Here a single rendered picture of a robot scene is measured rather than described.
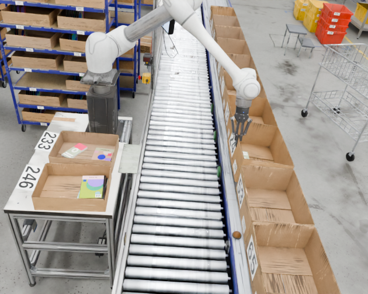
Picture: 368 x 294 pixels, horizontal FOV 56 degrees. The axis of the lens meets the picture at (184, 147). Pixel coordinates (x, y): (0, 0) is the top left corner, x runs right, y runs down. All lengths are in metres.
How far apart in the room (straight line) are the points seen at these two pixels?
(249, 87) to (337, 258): 1.79
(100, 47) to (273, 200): 1.34
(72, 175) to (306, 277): 1.40
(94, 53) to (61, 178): 0.77
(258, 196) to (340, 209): 1.63
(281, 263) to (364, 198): 2.15
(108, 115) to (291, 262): 1.46
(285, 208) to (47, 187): 1.34
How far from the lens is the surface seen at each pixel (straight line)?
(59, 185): 2.14
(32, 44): 3.48
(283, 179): 1.99
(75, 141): 2.45
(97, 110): 2.38
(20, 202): 2.11
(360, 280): 3.04
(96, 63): 2.23
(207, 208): 2.03
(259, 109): 2.62
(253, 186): 1.99
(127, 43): 2.32
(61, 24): 3.33
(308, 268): 1.74
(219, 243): 1.87
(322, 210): 3.39
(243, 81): 1.75
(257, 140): 2.29
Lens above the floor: 2.21
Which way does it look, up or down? 37 degrees down
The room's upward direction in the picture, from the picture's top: 6 degrees clockwise
